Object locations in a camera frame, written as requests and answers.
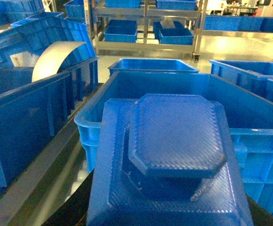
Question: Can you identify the blue bin behind target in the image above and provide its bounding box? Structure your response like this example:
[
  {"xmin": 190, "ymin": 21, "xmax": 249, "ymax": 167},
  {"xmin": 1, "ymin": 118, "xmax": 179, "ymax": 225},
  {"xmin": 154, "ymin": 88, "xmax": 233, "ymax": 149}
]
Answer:
[{"xmin": 108, "ymin": 58, "xmax": 200, "ymax": 75}]

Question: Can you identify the steel wheeled cart rack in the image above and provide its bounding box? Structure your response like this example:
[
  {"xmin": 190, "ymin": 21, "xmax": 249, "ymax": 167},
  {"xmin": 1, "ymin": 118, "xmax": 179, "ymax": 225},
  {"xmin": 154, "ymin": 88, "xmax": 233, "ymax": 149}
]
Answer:
[{"xmin": 90, "ymin": 0, "xmax": 207, "ymax": 63}]

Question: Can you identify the blue bin on cart right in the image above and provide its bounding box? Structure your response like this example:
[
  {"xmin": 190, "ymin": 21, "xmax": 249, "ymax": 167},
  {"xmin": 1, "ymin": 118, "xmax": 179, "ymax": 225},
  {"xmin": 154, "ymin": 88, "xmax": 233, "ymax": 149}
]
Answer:
[{"xmin": 153, "ymin": 21, "xmax": 194, "ymax": 45}]

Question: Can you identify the blue bin on cart left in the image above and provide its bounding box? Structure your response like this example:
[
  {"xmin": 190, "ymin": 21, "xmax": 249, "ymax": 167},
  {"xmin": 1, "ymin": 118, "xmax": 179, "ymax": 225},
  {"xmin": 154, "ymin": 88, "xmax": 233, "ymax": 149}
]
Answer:
[{"xmin": 104, "ymin": 20, "xmax": 137, "ymax": 43}]

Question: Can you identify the blue block with knob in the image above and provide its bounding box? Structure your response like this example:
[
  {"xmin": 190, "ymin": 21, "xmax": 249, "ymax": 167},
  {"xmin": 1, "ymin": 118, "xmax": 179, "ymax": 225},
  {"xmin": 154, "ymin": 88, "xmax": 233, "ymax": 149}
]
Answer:
[{"xmin": 87, "ymin": 94, "xmax": 253, "ymax": 226}]

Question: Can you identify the blue bin left near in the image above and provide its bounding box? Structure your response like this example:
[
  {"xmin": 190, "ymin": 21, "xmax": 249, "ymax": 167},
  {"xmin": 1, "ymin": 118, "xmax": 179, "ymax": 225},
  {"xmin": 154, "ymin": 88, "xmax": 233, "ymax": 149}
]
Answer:
[{"xmin": 0, "ymin": 57, "xmax": 98, "ymax": 196}]

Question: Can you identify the curved white sheet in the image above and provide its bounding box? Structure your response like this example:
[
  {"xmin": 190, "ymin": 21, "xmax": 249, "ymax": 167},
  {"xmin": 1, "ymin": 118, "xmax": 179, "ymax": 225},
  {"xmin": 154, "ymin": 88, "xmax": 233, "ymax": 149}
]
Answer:
[{"xmin": 32, "ymin": 41, "xmax": 86, "ymax": 82}]

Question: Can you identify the blue bin on cart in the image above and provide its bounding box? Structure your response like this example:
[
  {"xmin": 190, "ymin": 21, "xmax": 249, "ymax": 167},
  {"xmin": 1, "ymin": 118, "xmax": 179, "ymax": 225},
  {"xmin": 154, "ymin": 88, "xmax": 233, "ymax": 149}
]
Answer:
[
  {"xmin": 153, "ymin": 21, "xmax": 194, "ymax": 45},
  {"xmin": 104, "ymin": 20, "xmax": 137, "ymax": 43}
]

